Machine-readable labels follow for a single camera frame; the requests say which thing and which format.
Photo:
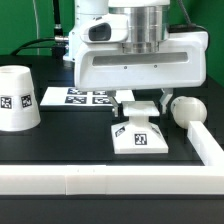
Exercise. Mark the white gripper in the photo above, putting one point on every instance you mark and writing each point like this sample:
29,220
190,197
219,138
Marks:
102,63

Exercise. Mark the white lamp base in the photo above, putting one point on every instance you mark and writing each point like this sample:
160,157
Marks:
138,135

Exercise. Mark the white lamp bulb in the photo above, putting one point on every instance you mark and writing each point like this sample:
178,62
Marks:
187,109

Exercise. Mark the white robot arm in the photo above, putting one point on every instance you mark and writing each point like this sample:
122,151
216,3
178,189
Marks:
130,45

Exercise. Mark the white lamp hood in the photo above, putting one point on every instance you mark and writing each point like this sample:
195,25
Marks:
18,106

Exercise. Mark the white marker sheet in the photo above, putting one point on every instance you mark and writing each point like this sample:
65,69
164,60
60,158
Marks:
61,96

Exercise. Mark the white L-shaped fence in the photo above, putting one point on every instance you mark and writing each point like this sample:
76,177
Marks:
125,180

